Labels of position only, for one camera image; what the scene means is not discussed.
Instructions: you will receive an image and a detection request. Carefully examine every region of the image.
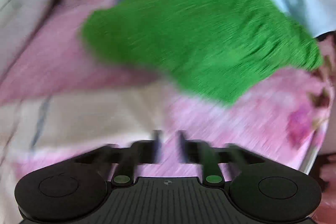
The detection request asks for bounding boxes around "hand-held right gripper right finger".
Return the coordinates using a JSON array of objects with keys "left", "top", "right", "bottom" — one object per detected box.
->
[{"left": 178, "top": 130, "right": 266, "bottom": 187}]

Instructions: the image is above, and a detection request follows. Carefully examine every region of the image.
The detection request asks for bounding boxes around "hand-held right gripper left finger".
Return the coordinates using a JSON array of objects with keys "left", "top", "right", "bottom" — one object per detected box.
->
[{"left": 75, "top": 130, "right": 163, "bottom": 187}]

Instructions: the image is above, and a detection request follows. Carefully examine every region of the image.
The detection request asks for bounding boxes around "cream knit sweater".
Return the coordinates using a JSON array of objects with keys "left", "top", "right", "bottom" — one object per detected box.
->
[{"left": 0, "top": 88, "right": 171, "bottom": 161}]

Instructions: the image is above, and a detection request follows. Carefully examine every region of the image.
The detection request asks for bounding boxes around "pink floral blanket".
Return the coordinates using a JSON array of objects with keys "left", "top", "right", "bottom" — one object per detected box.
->
[{"left": 13, "top": 67, "right": 331, "bottom": 180}]

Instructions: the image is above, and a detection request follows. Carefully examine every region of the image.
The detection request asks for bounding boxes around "green knit sweater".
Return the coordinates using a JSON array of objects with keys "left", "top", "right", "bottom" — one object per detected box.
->
[{"left": 81, "top": 0, "right": 323, "bottom": 106}]

